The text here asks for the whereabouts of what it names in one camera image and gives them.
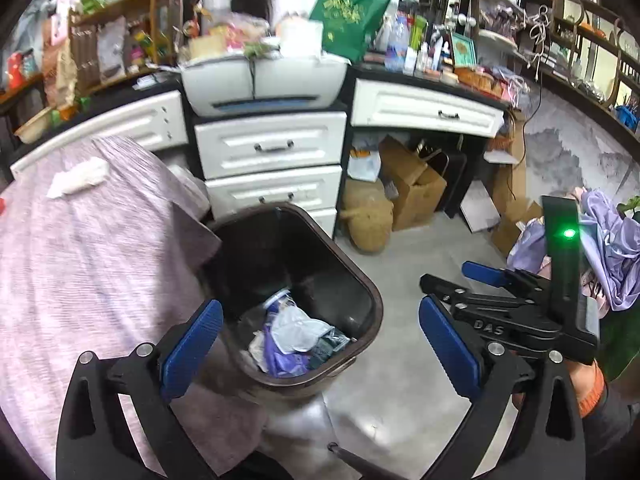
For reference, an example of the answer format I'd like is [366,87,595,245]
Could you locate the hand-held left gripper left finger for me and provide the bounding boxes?
[56,299,224,480]

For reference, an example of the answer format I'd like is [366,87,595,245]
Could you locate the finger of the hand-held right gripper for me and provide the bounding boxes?
[420,274,543,311]
[462,261,551,296]

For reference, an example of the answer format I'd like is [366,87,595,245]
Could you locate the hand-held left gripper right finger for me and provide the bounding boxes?
[419,294,586,480]

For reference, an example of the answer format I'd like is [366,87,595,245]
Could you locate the trash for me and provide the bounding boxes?
[262,310,312,379]

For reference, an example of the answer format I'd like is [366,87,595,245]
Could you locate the dark brown trash bin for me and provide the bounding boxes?
[200,202,385,401]

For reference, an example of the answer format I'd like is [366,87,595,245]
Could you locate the person's right forearm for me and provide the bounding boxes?
[565,360,640,461]

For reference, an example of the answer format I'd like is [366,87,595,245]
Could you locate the lilac satin cloth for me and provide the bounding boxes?
[507,187,640,312]

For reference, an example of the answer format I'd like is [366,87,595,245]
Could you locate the open cardboard box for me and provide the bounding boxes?
[492,165,544,257]

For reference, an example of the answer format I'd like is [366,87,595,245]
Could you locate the black bag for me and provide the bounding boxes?
[440,150,469,219]

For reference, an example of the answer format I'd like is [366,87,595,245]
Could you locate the clear plastic cup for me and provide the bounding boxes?
[260,287,294,314]

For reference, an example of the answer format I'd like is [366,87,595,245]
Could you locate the tan burlap sack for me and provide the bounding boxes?
[340,177,396,256]

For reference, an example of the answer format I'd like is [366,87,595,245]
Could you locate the dark snack wrapper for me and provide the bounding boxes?
[307,329,352,372]

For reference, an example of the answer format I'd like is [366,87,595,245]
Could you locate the purple woven tablecloth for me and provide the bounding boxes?
[0,135,271,478]

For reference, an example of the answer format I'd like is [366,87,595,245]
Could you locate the black metal rod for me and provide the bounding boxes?
[327,441,403,480]

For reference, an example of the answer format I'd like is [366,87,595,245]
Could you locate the small white drawer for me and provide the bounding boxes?
[300,207,339,241]

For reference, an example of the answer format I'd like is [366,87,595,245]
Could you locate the white paper bag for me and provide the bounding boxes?
[348,147,382,184]

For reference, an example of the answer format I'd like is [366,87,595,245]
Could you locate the wide white drawer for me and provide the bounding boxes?
[351,79,505,139]

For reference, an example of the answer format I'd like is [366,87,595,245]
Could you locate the crumpled white tissue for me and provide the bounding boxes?
[46,156,109,199]

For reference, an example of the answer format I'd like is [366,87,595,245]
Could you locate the teal framed picture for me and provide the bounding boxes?
[450,31,479,69]

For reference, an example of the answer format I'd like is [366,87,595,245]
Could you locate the long white drawer front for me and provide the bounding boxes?
[10,91,189,181]

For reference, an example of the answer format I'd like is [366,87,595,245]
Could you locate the clear water bottle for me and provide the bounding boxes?
[386,15,412,72]

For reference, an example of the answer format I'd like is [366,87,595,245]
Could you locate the beige bowl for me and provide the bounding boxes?
[14,107,54,145]

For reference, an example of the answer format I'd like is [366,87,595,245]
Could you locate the white printer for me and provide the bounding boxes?
[180,52,351,117]

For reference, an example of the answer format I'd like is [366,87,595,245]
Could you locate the green tote bag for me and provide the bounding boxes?
[310,0,399,64]

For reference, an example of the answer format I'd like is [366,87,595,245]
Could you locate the colourful toy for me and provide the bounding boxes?
[131,30,157,64]

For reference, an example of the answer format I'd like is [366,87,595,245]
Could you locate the grey foil pouch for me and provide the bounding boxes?
[97,16,127,84]

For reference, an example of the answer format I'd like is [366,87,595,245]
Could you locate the wooden shelf rack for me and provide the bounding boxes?
[67,0,175,97]

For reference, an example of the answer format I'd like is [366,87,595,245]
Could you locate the white drawer black handle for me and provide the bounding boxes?
[205,165,343,221]
[194,111,347,180]

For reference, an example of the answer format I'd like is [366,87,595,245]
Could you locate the dark wall shelving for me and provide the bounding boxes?
[515,0,640,147]

